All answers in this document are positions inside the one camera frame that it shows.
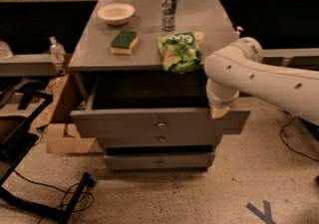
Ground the black metal stand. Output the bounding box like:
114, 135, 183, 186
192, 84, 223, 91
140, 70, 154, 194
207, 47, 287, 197
0, 79, 95, 224

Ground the grey drawer cabinet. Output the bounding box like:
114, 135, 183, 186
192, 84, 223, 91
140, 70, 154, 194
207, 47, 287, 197
67, 0, 252, 172

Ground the clear plastic bottle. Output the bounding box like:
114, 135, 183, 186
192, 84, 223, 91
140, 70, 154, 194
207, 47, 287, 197
49, 37, 66, 62

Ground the small white pump bottle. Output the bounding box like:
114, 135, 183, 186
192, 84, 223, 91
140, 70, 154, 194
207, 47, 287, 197
235, 26, 244, 36

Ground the green chip bag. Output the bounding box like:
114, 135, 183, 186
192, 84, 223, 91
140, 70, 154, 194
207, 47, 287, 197
157, 32, 205, 74

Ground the black floor cable left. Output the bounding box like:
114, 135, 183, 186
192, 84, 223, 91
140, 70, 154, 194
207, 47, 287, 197
13, 167, 96, 224

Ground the energy drink can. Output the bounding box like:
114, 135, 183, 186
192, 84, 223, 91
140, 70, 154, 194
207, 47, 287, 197
161, 0, 177, 31

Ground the grey top drawer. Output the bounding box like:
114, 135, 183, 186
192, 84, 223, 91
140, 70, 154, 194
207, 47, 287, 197
71, 81, 249, 144

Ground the cardboard box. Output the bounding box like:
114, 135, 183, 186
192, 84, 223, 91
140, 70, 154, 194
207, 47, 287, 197
32, 73, 102, 154

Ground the green yellow sponge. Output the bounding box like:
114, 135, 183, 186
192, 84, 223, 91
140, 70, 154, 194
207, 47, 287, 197
111, 31, 138, 55

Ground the grey middle drawer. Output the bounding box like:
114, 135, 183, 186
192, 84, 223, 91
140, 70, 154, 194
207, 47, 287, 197
98, 134, 221, 147

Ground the white bowl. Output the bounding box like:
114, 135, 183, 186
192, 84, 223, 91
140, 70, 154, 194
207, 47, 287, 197
97, 3, 136, 26

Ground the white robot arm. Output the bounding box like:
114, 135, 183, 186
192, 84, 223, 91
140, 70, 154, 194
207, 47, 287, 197
204, 37, 319, 125

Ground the grey drawer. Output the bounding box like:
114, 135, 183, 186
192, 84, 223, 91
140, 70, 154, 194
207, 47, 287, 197
71, 81, 249, 144
104, 153, 215, 171
98, 134, 221, 147

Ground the black floor cable right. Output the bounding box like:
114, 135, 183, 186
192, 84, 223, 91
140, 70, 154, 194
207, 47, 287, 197
279, 116, 319, 162

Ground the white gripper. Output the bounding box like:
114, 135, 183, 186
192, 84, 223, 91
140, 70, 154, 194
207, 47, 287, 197
206, 79, 239, 119

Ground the black floor cable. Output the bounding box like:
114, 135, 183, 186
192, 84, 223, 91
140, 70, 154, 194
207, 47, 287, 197
279, 116, 319, 162
13, 167, 96, 224

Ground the grey bottom drawer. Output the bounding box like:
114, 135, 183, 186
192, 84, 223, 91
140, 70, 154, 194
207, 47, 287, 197
104, 153, 215, 171

